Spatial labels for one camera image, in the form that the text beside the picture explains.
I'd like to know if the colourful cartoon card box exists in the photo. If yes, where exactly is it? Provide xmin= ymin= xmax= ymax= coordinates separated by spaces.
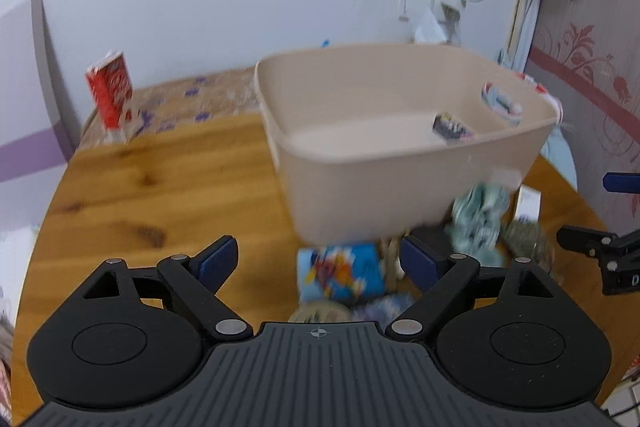
xmin=432 ymin=113 xmax=475 ymax=142

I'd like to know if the green fabric scrunchie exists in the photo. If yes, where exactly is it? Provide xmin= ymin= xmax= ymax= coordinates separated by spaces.
xmin=445 ymin=183 xmax=510 ymax=268

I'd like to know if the light blue blanket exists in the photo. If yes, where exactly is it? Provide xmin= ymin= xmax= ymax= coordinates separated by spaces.
xmin=540 ymin=127 xmax=577 ymax=191

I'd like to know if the blue cartoon tissue pack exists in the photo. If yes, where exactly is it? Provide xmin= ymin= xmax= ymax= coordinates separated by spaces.
xmin=296 ymin=243 xmax=386 ymax=303

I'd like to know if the white medicine box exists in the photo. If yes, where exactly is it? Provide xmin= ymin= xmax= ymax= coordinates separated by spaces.
xmin=513 ymin=185 xmax=541 ymax=222

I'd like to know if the beige plastic storage bin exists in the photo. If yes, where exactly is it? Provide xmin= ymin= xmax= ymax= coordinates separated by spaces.
xmin=254 ymin=43 xmax=557 ymax=245

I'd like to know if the red white milk carton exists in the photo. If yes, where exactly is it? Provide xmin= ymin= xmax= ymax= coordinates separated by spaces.
xmin=85 ymin=52 xmax=138 ymax=143

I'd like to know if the white purple headboard panel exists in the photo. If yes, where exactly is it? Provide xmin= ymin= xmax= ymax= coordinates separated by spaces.
xmin=1 ymin=0 xmax=74 ymax=232

